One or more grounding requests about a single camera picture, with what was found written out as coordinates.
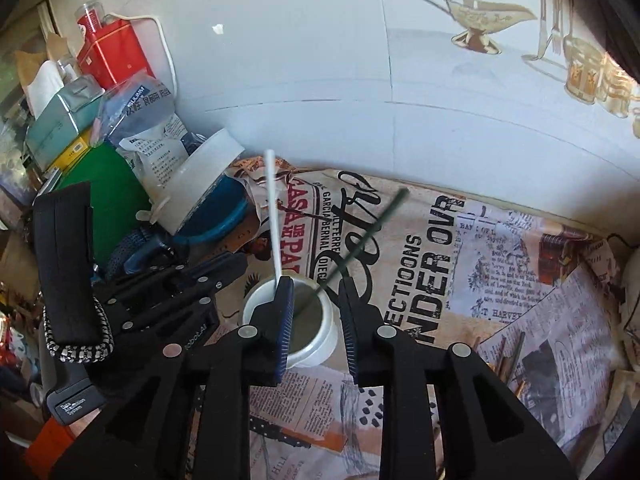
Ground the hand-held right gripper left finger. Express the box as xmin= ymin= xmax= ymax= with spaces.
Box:
xmin=50 ymin=275 xmax=296 ymax=480

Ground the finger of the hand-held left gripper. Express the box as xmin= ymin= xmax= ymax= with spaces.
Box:
xmin=107 ymin=251 xmax=248 ymax=301
xmin=100 ymin=287 xmax=223 ymax=356

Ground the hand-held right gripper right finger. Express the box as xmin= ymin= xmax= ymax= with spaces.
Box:
xmin=337 ymin=277 xmax=591 ymax=480

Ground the white cup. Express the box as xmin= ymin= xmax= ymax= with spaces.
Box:
xmin=242 ymin=275 xmax=338 ymax=368

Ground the dark green chopstick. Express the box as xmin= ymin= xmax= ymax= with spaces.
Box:
xmin=294 ymin=188 xmax=410 ymax=320

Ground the blue bowl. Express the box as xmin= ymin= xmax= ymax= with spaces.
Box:
xmin=175 ymin=177 xmax=251 ymax=247

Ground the newspaper print tablecloth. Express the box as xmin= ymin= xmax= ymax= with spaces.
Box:
xmin=190 ymin=157 xmax=632 ymax=480

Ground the white bowl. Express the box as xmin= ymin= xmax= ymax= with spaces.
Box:
xmin=147 ymin=129 xmax=246 ymax=236

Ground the green board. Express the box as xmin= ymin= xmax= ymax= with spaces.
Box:
xmin=55 ymin=144 xmax=151 ymax=271

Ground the yellow box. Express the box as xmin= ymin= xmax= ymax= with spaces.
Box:
xmin=50 ymin=130 xmax=94 ymax=171

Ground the teal tissue box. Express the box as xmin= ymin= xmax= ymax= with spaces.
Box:
xmin=24 ymin=60 xmax=107 ymax=171

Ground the printed plastic bag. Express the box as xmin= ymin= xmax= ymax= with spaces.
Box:
xmin=97 ymin=72 xmax=201 ymax=196

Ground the brown paper bag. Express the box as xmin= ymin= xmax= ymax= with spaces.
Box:
xmin=15 ymin=30 xmax=66 ymax=101

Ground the red tin box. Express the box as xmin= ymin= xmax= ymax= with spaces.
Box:
xmin=77 ymin=19 xmax=156 ymax=93

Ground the clear plastic cup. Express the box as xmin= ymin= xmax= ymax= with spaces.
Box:
xmin=74 ymin=0 xmax=106 ymax=36

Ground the white cable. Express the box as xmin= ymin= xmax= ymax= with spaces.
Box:
xmin=105 ymin=12 xmax=179 ymax=102

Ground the black power cable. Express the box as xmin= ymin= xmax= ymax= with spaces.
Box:
xmin=605 ymin=232 xmax=640 ymax=251

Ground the gold gravy boat wall sticker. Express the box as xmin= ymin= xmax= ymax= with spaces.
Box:
xmin=411 ymin=0 xmax=540 ymax=56

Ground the gold glasses wall sticker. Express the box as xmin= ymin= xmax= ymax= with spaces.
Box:
xmin=522 ymin=0 xmax=640 ymax=138

